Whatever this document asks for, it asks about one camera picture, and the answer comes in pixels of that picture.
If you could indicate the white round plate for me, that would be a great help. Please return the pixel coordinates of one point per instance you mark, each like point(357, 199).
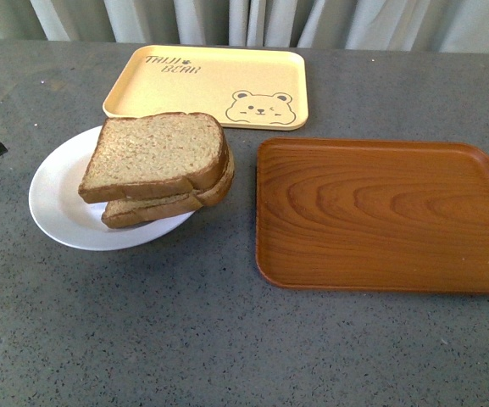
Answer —
point(61, 213)

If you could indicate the bread slice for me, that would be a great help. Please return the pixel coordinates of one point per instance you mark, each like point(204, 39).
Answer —
point(128, 212)
point(155, 156)

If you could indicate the yellow bear tray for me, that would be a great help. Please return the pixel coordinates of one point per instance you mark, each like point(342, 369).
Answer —
point(240, 88)

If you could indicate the brown wooden tray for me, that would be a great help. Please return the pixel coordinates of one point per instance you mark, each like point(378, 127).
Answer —
point(373, 215)

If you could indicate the grey white curtain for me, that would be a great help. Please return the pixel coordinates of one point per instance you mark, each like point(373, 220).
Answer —
point(404, 25)

